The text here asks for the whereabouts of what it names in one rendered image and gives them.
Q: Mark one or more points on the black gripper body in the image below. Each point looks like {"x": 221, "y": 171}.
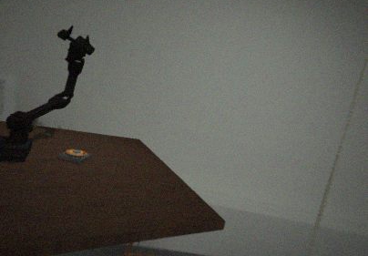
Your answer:
{"x": 74, "y": 46}

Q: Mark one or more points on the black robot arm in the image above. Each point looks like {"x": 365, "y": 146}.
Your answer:
{"x": 20, "y": 122}

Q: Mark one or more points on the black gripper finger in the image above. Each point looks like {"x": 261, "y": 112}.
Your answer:
{"x": 67, "y": 33}
{"x": 87, "y": 45}

